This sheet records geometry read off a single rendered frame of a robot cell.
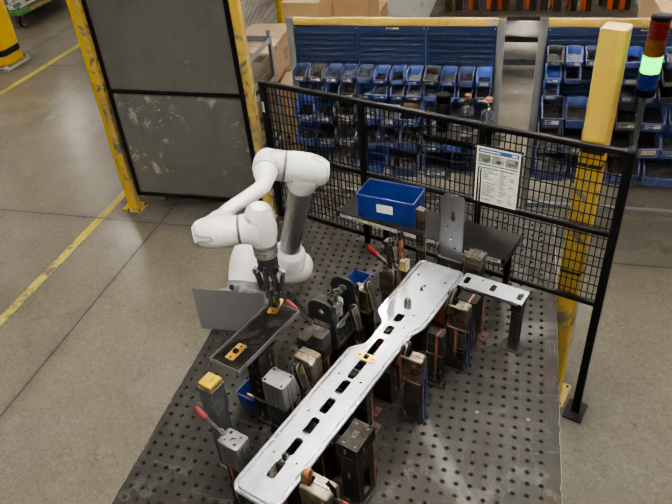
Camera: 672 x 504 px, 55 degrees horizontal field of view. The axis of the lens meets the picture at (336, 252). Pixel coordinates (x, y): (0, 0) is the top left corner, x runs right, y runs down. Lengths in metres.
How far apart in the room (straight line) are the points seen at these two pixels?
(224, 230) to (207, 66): 2.68
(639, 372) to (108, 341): 3.21
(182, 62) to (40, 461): 2.72
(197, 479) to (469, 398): 1.14
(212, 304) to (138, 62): 2.41
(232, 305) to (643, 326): 2.53
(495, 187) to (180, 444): 1.77
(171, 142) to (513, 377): 3.30
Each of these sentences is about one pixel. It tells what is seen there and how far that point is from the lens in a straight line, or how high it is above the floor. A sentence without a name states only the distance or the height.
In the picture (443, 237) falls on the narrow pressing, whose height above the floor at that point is 1.10.
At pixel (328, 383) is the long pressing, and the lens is 2.47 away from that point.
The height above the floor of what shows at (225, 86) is 1.12.
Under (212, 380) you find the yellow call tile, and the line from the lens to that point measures 2.34.
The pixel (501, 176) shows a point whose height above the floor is 1.31.
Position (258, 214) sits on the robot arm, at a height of 1.66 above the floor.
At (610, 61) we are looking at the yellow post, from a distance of 2.75.
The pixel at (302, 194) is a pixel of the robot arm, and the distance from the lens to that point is 2.79.
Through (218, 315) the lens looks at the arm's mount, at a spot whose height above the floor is 0.79.
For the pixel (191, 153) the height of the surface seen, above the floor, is 0.56.
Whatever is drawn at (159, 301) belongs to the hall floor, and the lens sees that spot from 4.65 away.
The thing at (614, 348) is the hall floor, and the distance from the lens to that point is 4.19.
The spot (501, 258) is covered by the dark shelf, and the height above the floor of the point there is 1.03.
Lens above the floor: 2.82
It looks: 36 degrees down
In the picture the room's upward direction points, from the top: 5 degrees counter-clockwise
